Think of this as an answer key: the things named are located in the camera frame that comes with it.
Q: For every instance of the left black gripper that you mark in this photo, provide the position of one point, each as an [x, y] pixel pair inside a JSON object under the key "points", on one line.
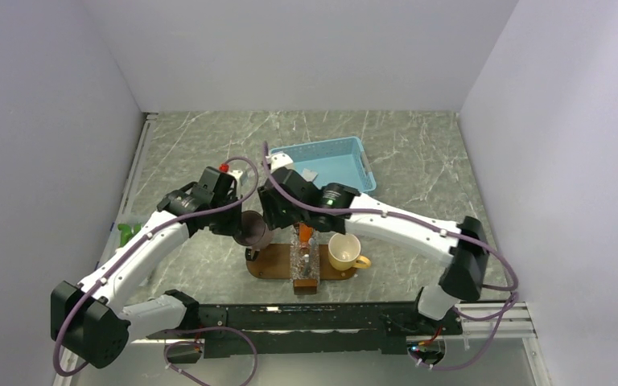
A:
{"points": [[230, 228]]}

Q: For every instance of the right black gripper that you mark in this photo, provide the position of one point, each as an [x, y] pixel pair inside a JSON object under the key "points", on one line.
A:
{"points": [[273, 219]]}

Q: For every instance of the orange toothpaste tube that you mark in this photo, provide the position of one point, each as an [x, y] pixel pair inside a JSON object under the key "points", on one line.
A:
{"points": [[305, 233]]}

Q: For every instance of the purple mug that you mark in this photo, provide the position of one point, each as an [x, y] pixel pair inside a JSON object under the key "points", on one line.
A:
{"points": [[253, 234]]}

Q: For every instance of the clear acrylic toothbrush holder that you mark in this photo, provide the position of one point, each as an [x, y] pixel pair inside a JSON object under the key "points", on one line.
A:
{"points": [[302, 285]]}

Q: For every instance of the yellow mug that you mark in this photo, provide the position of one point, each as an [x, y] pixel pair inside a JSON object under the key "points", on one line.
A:
{"points": [[345, 253]]}

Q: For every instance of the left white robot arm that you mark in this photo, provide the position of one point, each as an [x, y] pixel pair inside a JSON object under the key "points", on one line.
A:
{"points": [[92, 318]]}

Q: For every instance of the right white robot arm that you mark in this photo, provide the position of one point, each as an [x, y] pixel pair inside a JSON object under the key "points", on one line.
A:
{"points": [[460, 247]]}

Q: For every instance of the white red toothpaste tube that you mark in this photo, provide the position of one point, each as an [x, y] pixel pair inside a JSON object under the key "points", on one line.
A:
{"points": [[309, 175]]}

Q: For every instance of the brown oval wooden tray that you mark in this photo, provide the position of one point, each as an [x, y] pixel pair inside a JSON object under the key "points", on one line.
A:
{"points": [[273, 263]]}

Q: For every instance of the blue plastic basket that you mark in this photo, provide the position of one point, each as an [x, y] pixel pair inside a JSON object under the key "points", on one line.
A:
{"points": [[340, 160]]}

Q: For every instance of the green white object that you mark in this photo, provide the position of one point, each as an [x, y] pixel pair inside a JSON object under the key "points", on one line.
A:
{"points": [[127, 232]]}

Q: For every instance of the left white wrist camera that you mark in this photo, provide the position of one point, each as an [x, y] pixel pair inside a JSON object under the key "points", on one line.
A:
{"points": [[240, 175]]}

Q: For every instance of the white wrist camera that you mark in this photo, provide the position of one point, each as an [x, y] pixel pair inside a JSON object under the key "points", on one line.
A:
{"points": [[279, 160], [240, 175]]}

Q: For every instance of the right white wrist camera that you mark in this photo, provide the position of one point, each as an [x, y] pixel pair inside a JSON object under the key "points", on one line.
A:
{"points": [[279, 160]]}

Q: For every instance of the black base frame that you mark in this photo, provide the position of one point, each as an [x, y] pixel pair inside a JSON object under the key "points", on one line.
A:
{"points": [[299, 328]]}

